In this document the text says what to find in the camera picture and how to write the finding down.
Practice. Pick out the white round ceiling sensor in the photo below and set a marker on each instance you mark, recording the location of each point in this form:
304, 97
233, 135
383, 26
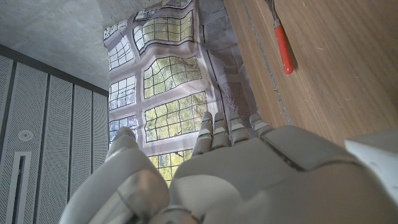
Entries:
25, 135

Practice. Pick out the printed window backdrop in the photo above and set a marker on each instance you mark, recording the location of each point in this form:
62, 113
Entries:
168, 77

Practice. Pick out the white cube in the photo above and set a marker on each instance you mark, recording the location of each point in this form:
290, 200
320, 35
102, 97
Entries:
379, 155

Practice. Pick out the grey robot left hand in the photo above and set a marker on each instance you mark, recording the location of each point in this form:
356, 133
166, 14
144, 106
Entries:
248, 174

